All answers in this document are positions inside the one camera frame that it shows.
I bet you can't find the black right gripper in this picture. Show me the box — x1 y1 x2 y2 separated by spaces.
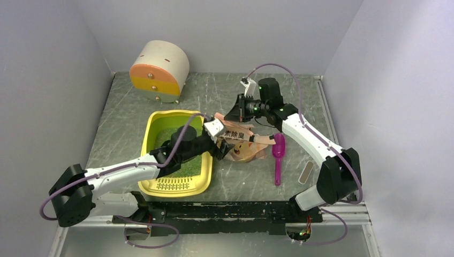
224 93 269 123

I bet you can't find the orange cat litter bag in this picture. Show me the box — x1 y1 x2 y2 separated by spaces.
214 112 275 162

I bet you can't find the magenta plastic scoop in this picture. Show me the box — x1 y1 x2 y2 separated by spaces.
271 133 286 186

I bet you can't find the round cream drawer cabinet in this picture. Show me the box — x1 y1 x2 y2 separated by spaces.
129 40 190 103

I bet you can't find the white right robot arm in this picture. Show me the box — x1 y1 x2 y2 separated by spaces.
225 77 361 222

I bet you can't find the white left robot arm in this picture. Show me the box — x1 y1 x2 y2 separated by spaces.
45 125 234 227

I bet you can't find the yellow litter box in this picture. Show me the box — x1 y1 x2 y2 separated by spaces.
137 110 214 198

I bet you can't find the grey oval nail file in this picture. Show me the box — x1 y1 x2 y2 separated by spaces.
297 161 315 185

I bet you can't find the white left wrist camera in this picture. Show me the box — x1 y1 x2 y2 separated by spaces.
203 118 225 138

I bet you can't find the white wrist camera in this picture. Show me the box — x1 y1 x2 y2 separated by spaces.
203 118 225 138
240 77 257 97

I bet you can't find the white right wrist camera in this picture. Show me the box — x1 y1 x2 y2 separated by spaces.
240 77 257 97

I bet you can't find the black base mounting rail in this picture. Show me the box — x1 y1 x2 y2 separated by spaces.
112 200 323 237

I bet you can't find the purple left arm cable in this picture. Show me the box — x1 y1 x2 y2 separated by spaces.
39 113 214 248

